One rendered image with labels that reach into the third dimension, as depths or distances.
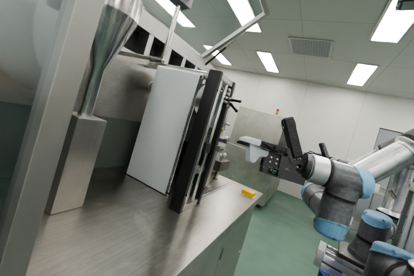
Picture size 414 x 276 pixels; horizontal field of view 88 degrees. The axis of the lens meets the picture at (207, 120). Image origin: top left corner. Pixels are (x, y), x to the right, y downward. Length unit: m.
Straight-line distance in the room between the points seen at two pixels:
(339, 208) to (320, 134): 5.00
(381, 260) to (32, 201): 0.88
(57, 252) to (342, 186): 0.67
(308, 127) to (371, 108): 1.30
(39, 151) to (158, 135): 0.72
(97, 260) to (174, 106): 0.60
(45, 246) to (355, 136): 5.53
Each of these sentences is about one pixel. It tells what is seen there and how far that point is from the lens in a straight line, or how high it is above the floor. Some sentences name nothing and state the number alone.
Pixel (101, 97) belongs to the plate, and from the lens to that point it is 1.00.
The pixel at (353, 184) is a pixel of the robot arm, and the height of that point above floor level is 1.21.
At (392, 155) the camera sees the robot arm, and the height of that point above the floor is 1.31.
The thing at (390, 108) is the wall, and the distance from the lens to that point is 5.88.
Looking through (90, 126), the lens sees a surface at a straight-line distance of 0.68.
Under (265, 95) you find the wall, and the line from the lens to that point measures 5.87.
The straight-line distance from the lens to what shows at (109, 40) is 0.68.
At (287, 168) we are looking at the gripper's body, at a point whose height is 1.20.
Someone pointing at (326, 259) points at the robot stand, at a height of 0.74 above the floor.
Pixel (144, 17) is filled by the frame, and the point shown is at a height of 1.62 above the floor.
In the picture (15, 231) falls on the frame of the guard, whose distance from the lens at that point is 0.34.
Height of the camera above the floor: 1.27
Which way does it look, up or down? 1 degrees down
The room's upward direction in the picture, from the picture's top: 17 degrees clockwise
